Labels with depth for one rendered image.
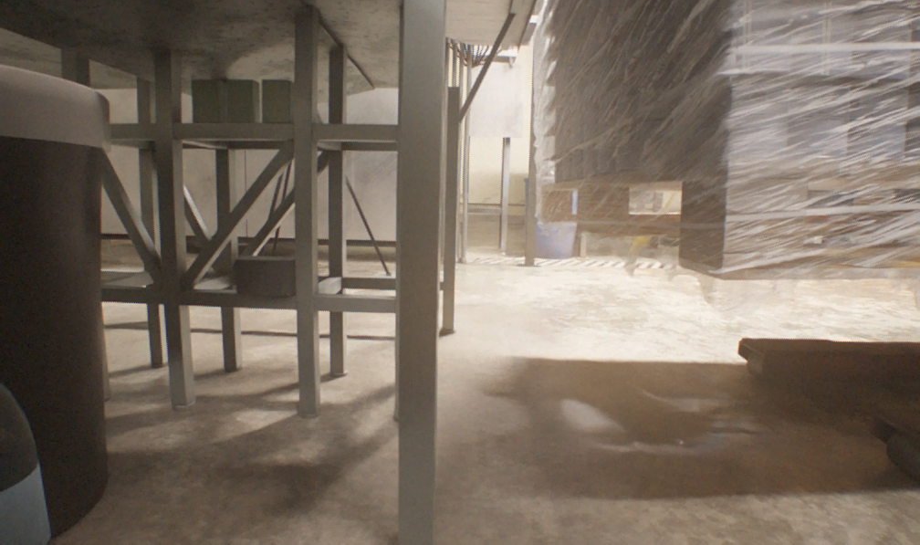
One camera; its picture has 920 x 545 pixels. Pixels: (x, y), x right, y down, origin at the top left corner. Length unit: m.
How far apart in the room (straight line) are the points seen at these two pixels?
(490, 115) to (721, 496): 2.99
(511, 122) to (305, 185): 2.69
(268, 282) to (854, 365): 1.43
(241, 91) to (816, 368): 1.48
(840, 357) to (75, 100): 1.63
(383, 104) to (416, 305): 2.81
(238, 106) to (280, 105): 0.08
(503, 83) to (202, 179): 2.22
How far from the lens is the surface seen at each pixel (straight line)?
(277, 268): 0.96
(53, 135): 0.71
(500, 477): 0.84
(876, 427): 1.14
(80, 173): 0.76
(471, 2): 1.63
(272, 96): 0.98
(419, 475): 0.56
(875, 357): 1.57
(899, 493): 1.08
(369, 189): 3.21
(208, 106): 1.03
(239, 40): 1.07
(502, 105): 3.52
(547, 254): 3.63
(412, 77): 0.49
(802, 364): 1.45
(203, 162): 3.63
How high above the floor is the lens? 0.46
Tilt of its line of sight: 7 degrees down
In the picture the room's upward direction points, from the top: 2 degrees clockwise
